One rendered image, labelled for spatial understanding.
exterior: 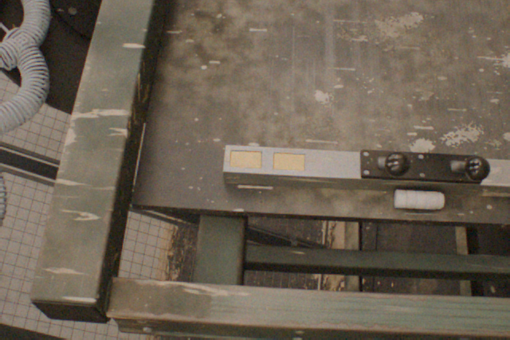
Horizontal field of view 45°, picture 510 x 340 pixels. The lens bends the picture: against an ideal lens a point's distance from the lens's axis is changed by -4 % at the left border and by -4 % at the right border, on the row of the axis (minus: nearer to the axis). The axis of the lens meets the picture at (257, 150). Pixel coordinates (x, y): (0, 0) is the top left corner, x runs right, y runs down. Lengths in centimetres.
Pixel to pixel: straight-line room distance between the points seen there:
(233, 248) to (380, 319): 27
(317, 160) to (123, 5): 45
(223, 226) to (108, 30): 40
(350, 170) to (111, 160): 38
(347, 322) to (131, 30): 61
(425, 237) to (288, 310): 223
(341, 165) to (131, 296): 39
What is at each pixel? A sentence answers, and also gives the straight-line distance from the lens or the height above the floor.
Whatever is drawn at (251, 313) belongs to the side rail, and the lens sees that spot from 92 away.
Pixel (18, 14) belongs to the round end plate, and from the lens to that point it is 173.
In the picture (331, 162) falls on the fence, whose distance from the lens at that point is 103.
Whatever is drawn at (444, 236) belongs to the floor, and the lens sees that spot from 303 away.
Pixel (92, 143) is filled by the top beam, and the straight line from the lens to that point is 101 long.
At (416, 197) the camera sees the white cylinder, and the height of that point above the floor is 143.
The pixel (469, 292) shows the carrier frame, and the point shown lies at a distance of 261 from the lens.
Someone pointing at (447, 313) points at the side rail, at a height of 142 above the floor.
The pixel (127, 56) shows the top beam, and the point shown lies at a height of 188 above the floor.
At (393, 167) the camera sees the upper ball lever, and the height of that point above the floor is 155.
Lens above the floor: 211
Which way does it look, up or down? 26 degrees down
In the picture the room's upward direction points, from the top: 69 degrees counter-clockwise
